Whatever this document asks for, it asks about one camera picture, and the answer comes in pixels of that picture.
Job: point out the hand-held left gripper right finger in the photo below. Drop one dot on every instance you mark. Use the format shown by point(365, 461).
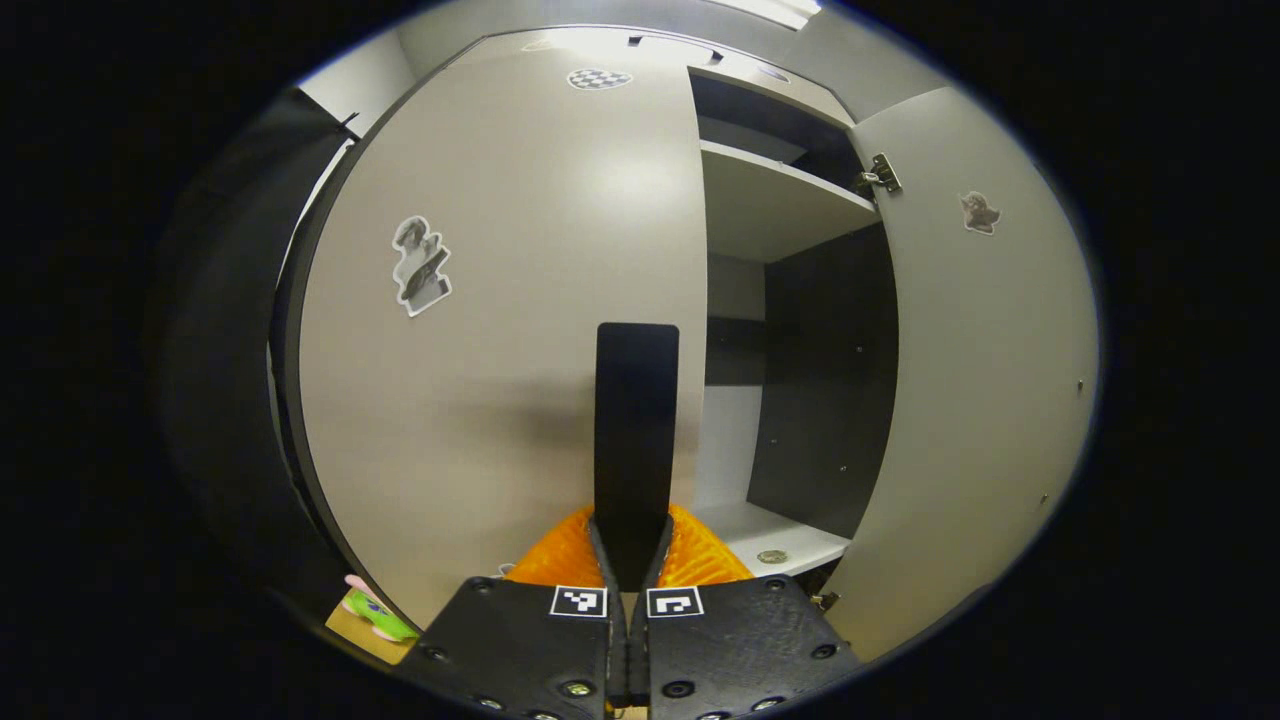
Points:
point(730, 640)

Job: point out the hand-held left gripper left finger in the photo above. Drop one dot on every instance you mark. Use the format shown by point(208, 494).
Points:
point(530, 640)

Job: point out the grey cabinet door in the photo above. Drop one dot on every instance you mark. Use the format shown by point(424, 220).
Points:
point(990, 400)
point(500, 400)

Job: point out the grey double-door shoe cabinet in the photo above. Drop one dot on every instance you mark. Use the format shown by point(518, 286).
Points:
point(820, 400)

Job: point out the metal door hinge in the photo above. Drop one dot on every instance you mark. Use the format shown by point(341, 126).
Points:
point(880, 175)
point(826, 601)

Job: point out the grey cabinet shelf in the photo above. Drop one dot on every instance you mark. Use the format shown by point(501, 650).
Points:
point(770, 205)
point(790, 535)

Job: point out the grey cabinet flap panel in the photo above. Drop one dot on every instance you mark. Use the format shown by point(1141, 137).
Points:
point(780, 90)

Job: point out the small round metal disc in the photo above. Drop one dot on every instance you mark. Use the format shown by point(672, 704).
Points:
point(772, 556)

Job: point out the pink and green plush toy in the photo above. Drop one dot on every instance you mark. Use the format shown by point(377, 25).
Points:
point(378, 615)

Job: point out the long ceiling light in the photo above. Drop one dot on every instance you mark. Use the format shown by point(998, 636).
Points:
point(770, 10)

